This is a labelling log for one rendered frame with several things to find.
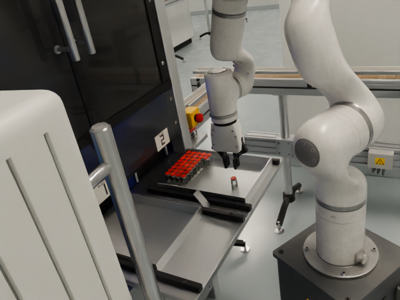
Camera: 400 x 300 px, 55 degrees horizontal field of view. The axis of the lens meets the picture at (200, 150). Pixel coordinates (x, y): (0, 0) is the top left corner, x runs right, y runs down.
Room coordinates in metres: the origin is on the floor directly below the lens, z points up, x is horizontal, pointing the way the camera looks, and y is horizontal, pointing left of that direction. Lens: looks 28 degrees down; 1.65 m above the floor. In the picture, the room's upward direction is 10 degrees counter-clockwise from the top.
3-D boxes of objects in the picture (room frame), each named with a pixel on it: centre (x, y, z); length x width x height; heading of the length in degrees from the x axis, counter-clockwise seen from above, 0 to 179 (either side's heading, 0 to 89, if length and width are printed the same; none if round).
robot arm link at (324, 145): (0.74, -0.29, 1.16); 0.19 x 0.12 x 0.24; 122
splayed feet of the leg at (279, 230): (2.04, -0.51, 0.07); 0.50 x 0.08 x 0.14; 147
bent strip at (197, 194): (1.02, -0.02, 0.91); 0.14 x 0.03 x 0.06; 57
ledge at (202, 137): (1.58, 0.05, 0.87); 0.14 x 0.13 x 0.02; 57
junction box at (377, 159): (1.69, -0.92, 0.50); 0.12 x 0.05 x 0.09; 57
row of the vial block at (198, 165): (1.25, 0.03, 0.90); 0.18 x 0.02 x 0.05; 147
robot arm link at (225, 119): (1.12, -0.09, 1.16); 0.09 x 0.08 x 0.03; 57
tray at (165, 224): (0.99, 0.24, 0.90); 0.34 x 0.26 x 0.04; 57
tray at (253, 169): (1.21, -0.04, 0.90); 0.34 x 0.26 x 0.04; 57
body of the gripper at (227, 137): (1.11, -0.09, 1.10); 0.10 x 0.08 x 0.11; 57
